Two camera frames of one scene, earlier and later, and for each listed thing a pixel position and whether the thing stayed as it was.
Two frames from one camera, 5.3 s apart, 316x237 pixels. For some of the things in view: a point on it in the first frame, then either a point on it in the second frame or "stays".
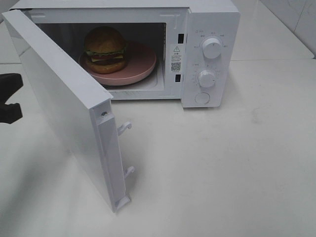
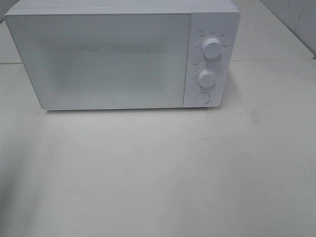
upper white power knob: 212,48 stays
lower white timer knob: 207,78 stays
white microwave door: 78,109 to 103,60
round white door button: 202,98 stays
